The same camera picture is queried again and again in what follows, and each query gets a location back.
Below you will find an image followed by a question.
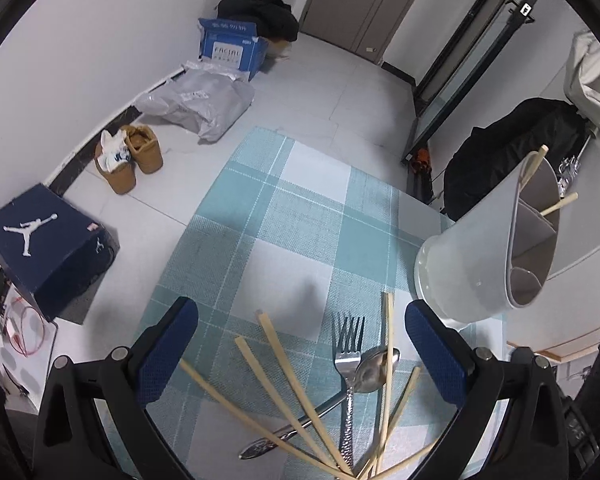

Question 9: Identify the silver folded umbrella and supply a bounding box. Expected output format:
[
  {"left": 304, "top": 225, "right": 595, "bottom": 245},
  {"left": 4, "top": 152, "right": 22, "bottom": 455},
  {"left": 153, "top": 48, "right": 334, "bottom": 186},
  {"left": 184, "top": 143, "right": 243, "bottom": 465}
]
[{"left": 556, "top": 133, "right": 594, "bottom": 198}]

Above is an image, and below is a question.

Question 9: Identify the grey entrance door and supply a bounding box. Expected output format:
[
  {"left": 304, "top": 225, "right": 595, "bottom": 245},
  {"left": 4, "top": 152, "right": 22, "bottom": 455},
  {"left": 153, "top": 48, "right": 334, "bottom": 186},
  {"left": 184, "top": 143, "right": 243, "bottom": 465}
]
[{"left": 300, "top": 0, "right": 415, "bottom": 63}]

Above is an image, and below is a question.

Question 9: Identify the brown shoe pair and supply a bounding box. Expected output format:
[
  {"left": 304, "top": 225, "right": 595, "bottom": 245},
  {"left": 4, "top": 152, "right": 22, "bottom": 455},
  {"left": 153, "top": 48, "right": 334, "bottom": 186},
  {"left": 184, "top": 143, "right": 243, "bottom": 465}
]
[{"left": 94, "top": 125, "right": 163, "bottom": 195}]

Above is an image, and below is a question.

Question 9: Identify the red cable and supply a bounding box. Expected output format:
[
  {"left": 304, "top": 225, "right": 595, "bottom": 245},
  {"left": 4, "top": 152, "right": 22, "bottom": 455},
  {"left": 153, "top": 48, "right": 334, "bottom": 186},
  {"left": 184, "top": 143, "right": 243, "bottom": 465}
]
[{"left": 4, "top": 301, "right": 48, "bottom": 359}]

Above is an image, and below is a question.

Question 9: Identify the teal checkered tablecloth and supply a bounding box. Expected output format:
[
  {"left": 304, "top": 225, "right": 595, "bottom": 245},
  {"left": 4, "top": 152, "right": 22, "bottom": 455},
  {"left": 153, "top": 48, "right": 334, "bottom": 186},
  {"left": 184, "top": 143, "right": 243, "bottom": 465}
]
[{"left": 140, "top": 128, "right": 448, "bottom": 479}]

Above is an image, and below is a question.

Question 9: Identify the bamboo chopstick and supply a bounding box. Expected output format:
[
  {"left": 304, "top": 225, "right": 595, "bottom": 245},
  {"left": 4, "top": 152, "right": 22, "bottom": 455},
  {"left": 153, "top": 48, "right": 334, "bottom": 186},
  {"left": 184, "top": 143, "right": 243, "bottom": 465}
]
[
  {"left": 520, "top": 144, "right": 548, "bottom": 190},
  {"left": 370, "top": 292, "right": 394, "bottom": 474},
  {"left": 178, "top": 357, "right": 357, "bottom": 480},
  {"left": 258, "top": 312, "right": 352, "bottom": 477},
  {"left": 540, "top": 192, "right": 579, "bottom": 217},
  {"left": 235, "top": 336, "right": 338, "bottom": 467}
]

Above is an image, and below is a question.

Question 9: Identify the navy jordan shoe box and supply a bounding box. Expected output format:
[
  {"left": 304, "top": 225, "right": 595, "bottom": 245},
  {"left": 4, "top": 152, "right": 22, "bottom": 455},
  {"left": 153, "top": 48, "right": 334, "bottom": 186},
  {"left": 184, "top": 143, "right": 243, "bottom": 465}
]
[{"left": 0, "top": 183, "right": 118, "bottom": 322}]

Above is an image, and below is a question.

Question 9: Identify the black hanging jacket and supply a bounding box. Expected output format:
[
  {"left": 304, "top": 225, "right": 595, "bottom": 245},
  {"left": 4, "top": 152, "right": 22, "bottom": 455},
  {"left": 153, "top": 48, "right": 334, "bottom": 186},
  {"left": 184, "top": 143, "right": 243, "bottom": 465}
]
[{"left": 443, "top": 98, "right": 588, "bottom": 221}]

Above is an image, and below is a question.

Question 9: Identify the black framed glass door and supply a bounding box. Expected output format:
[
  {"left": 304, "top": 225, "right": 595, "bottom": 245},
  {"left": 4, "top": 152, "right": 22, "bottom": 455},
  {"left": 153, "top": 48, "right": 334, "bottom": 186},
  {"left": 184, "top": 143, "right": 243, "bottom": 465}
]
[{"left": 402, "top": 0, "right": 538, "bottom": 162}]

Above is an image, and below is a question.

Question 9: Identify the black clothes pile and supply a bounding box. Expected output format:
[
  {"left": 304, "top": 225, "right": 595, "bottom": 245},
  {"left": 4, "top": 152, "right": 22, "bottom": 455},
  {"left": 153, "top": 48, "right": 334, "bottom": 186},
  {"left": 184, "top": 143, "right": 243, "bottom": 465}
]
[{"left": 216, "top": 0, "right": 299, "bottom": 42}]

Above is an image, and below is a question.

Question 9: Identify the silver fork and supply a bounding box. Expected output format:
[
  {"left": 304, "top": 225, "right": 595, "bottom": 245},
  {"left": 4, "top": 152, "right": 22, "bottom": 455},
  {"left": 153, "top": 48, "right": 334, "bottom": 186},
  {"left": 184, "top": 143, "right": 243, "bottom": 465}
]
[{"left": 334, "top": 312, "right": 365, "bottom": 469}]

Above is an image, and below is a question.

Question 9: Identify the white utensil holder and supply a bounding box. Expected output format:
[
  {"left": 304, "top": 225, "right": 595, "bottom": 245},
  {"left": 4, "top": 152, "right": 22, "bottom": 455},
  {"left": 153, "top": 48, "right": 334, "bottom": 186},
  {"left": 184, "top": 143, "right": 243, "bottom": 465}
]
[{"left": 414, "top": 152, "right": 560, "bottom": 326}]

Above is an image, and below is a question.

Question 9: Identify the grey plastic mailing bag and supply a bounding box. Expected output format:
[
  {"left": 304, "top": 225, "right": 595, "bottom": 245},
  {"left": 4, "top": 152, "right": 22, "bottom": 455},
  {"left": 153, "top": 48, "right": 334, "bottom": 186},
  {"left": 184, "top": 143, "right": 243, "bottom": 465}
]
[{"left": 134, "top": 61, "right": 256, "bottom": 143}]

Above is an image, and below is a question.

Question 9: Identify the silver spoon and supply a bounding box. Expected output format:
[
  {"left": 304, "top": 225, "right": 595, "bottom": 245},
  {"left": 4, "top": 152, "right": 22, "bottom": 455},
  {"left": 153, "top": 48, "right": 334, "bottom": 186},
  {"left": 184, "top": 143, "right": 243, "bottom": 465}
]
[{"left": 237, "top": 344, "right": 402, "bottom": 461}]

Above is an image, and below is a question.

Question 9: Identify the white shoulder bag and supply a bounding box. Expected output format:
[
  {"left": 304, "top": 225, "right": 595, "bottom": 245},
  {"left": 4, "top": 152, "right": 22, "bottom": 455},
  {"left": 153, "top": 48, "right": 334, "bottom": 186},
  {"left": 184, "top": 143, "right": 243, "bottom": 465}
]
[{"left": 564, "top": 29, "right": 600, "bottom": 129}]

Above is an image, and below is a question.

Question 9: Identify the blue cardboard box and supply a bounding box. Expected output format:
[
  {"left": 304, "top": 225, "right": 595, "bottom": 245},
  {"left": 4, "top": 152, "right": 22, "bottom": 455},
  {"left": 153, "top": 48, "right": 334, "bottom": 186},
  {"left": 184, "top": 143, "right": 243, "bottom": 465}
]
[{"left": 198, "top": 18, "right": 268, "bottom": 80}]

